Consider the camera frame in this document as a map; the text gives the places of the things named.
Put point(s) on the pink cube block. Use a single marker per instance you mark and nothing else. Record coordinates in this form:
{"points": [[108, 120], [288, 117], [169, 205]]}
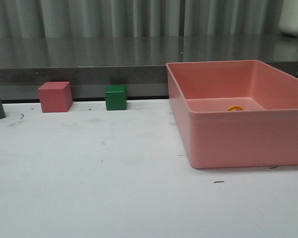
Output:
{"points": [[55, 97]]}

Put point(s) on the white appliance in background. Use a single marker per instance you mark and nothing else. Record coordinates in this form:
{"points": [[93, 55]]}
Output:
{"points": [[288, 23]]}

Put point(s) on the pink plastic bin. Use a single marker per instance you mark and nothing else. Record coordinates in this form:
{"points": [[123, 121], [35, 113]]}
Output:
{"points": [[265, 133]]}

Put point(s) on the dark grey counter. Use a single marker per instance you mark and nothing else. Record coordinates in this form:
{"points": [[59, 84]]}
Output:
{"points": [[90, 64]]}

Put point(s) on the green cube block centre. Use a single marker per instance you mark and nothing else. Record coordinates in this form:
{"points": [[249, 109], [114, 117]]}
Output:
{"points": [[116, 97]]}

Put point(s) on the yellow mushroom push button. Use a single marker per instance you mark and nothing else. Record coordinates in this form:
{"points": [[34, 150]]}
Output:
{"points": [[235, 108]]}

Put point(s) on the grey curtain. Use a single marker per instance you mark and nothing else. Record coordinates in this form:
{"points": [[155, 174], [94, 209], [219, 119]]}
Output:
{"points": [[27, 19]]}

